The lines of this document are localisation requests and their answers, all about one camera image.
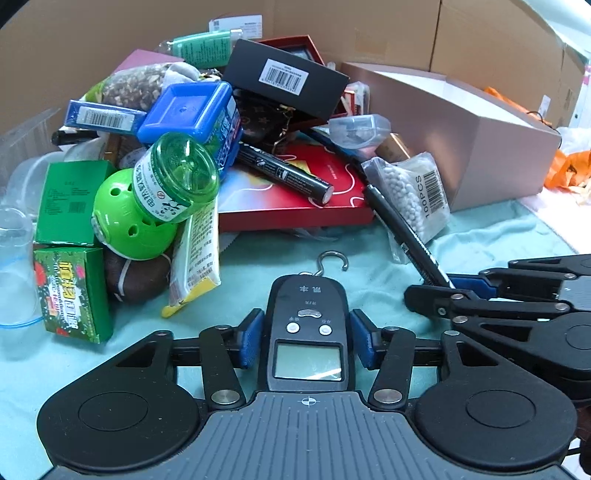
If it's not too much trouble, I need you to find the brown toy football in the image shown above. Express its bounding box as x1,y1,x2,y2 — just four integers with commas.
103,251,175,304

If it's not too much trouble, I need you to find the teal cloth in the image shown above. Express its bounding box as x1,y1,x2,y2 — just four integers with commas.
0,198,578,480

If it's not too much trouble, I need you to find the plain green carton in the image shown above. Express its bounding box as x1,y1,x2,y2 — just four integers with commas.
34,160,117,246

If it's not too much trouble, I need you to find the grey digital scale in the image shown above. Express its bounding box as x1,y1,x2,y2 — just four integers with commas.
257,250,352,394

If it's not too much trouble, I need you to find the pinkish cardboard box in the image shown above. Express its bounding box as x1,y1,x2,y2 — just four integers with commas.
339,61,563,213

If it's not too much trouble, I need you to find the dark blue pen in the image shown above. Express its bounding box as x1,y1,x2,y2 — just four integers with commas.
300,128,371,174

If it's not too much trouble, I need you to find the green perforated ball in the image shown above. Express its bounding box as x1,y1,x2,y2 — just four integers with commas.
91,168,180,262

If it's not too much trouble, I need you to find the thick black marker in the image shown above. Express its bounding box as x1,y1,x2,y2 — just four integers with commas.
236,142,334,207

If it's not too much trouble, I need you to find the black barcode box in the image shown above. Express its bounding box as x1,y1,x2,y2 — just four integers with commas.
222,38,350,119

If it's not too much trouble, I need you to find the small gold box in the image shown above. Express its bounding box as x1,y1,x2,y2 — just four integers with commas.
375,133,413,163

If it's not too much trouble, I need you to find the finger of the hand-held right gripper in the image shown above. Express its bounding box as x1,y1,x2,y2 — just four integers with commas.
404,285,571,371
448,254,591,305

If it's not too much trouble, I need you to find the red frame box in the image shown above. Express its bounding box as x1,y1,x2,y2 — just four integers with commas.
255,34,328,66

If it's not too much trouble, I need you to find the small clear plastic box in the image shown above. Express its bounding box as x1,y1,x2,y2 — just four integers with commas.
328,114,392,150

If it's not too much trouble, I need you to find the large cardboard backdrop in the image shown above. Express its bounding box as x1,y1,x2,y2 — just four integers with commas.
0,0,587,139

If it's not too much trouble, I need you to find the brown patterned wallet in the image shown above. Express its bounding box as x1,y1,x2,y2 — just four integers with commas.
233,90,298,149

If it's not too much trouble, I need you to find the small red pack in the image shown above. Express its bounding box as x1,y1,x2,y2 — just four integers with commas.
341,83,371,117

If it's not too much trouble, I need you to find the red flat box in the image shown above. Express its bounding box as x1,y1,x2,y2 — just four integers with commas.
216,142,376,232

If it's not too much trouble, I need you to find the thin black pen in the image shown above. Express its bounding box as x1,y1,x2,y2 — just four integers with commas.
364,184,457,289

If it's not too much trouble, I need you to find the green tube bottle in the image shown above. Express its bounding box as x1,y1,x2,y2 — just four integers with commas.
158,28,244,68

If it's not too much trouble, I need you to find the orange plastic bag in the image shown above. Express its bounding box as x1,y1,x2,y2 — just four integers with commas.
484,87,591,195

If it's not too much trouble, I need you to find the clear plastic tray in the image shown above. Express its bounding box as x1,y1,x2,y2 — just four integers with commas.
0,107,63,185

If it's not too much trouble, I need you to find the clear green jar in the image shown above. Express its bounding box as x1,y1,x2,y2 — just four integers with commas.
133,132,221,225

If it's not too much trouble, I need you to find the blue barcode box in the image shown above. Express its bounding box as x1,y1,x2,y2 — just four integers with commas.
64,99,149,136

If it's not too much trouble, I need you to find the yellow white snack packet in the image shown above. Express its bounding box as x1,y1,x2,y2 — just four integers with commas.
161,198,223,320

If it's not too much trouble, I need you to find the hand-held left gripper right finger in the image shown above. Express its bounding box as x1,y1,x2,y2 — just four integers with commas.
349,308,504,411

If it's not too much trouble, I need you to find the white shipping label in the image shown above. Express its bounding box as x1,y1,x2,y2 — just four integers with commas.
209,15,263,40

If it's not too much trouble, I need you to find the bag of white beads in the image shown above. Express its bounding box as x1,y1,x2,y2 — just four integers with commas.
361,152,451,265

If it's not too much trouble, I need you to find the clear plastic cup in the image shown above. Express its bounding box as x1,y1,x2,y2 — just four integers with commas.
0,207,43,329

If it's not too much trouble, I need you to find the bag of mixed grains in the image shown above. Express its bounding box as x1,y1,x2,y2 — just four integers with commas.
84,61,200,112

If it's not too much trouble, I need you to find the blue plastic container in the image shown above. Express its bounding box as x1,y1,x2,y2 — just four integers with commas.
137,82,244,182

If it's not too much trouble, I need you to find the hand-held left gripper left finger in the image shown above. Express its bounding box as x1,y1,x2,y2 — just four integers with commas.
115,308,266,411

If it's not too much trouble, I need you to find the printed green candy box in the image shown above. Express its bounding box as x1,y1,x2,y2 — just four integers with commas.
32,246,115,345

